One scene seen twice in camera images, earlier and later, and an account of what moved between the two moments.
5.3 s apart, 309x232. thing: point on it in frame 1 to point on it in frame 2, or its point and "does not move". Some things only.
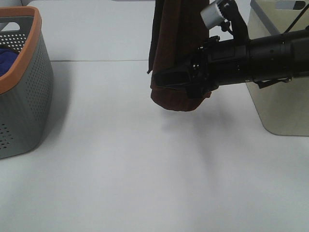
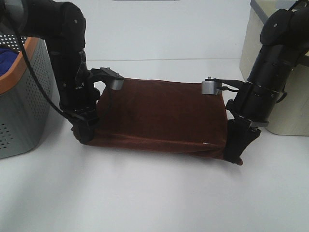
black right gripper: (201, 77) to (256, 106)
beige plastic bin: (283, 106) does not move
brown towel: (178, 28) to (163, 116)
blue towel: (7, 56) does not move
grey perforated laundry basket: (27, 91) does not move
